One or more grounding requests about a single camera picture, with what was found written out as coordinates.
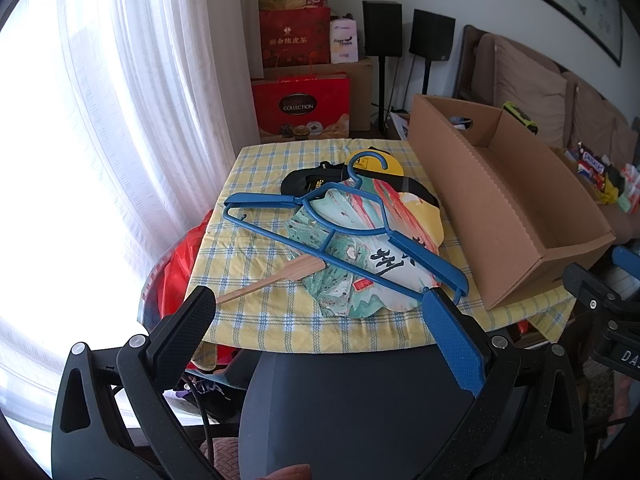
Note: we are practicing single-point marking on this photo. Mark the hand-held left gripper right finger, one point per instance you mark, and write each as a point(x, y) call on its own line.
point(452, 332)

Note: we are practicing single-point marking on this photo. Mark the white box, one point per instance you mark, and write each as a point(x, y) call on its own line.
point(398, 125)

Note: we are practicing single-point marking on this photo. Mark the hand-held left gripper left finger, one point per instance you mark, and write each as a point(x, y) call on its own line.
point(187, 322)

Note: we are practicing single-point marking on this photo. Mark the large beige sofa cushion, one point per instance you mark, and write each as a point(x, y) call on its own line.
point(530, 90)

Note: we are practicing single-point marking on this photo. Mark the person's left hand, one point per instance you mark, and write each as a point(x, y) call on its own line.
point(287, 473)

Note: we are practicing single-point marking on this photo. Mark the yellow plastic bag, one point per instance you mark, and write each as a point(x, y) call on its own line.
point(607, 192)

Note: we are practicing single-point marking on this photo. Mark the red Chinese tea box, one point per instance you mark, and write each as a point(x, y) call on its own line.
point(295, 40)

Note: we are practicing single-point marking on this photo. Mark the red cookie gift box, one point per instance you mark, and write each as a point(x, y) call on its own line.
point(300, 105)

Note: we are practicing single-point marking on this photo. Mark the brown chocolate bar bag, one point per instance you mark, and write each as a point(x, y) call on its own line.
point(591, 162)

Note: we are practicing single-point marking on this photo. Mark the white and orange packets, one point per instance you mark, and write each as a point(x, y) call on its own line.
point(630, 187)

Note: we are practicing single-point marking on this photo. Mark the blue plastic clothes hanger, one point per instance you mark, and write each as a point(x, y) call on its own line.
point(260, 201)

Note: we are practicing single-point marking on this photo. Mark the dark grey chair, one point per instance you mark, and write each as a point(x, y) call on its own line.
point(350, 410)

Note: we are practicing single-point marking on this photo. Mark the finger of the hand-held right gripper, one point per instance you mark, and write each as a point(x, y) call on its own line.
point(590, 287)
point(622, 260)

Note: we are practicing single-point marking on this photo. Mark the brown sofa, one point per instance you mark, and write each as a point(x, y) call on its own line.
point(480, 60)

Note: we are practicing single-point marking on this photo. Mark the black speaker stand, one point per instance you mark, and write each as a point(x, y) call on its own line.
point(427, 77)
point(382, 90)

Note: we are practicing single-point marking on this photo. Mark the large brown cardboard box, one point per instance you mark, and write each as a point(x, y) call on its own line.
point(505, 220)

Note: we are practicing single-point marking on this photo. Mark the yellow blue checked tablecloth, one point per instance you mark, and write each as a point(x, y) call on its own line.
point(260, 170)

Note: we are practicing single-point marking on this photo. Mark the brown cardboard carton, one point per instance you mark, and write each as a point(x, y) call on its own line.
point(360, 95)

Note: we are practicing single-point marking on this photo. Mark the red plastic bag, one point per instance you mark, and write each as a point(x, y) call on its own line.
point(177, 265)

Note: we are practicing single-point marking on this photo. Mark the shallow cardboard tray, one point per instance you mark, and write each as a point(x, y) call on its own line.
point(562, 156)

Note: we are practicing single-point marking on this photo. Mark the black loudspeaker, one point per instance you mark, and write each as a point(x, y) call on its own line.
point(432, 35)
point(382, 27)

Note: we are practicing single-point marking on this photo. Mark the white tissue pack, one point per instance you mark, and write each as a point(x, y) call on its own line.
point(345, 40)

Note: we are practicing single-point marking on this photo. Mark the lime green black device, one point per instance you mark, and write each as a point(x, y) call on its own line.
point(520, 116)

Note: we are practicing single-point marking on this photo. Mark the white sheer curtain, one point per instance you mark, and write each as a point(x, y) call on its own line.
point(125, 110)

